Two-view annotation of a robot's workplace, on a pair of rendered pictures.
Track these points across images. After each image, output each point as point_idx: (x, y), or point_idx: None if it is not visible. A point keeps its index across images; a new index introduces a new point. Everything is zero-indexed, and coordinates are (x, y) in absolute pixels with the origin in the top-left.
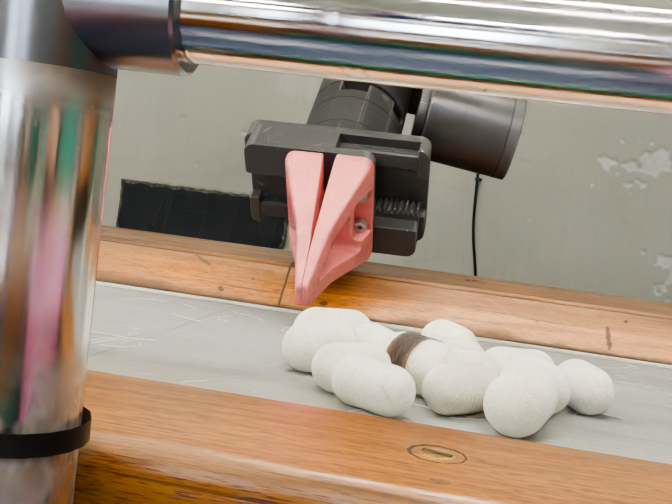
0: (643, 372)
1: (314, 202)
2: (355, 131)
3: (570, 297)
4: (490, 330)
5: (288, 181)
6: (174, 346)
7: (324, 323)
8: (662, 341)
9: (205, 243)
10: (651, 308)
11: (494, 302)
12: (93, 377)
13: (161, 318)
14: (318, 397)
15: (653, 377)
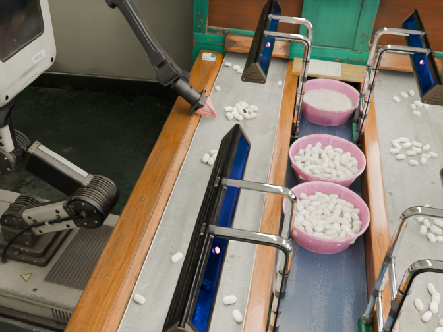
0: (215, 97)
1: (211, 105)
2: (202, 93)
3: None
4: None
5: (207, 105)
6: None
7: (239, 114)
8: (207, 91)
9: (175, 122)
10: (197, 87)
11: None
12: (281, 122)
13: (218, 129)
14: (250, 119)
15: (218, 97)
